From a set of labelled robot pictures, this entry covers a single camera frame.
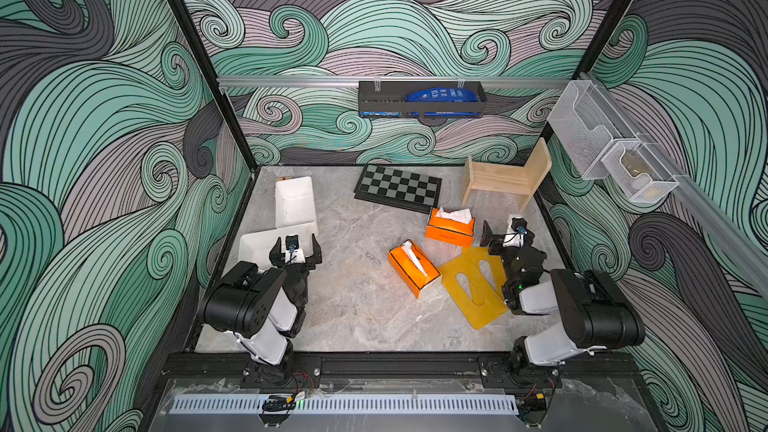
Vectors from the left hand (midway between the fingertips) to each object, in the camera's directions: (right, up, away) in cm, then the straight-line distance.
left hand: (295, 235), depth 86 cm
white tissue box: (-7, +9, +24) cm, 27 cm away
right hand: (+63, +3, +2) cm, 63 cm away
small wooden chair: (+71, +18, +17) cm, 75 cm away
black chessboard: (+33, +14, +22) cm, 42 cm away
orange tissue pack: (+36, -10, -3) cm, 37 cm away
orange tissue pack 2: (+48, +1, +7) cm, 49 cm away
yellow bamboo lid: (+56, -19, -2) cm, 59 cm away
